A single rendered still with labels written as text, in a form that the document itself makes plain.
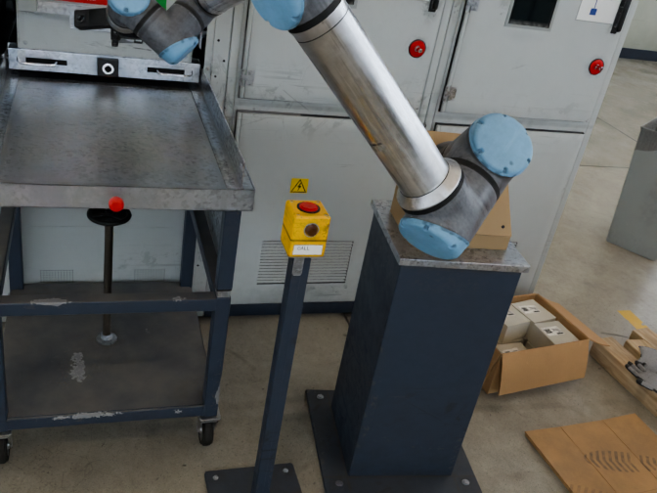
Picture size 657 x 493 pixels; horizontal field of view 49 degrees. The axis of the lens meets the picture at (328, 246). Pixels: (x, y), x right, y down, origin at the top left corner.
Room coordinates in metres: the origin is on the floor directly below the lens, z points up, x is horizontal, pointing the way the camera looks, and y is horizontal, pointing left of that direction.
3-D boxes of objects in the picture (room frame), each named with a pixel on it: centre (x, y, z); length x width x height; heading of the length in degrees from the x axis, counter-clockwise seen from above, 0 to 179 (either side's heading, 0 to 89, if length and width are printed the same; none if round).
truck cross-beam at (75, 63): (2.07, 0.75, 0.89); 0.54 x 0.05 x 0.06; 112
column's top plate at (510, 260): (1.68, -0.30, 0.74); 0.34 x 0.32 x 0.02; 105
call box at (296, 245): (1.35, 0.06, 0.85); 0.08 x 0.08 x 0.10; 22
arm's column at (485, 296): (1.68, -0.30, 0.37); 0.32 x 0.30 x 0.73; 105
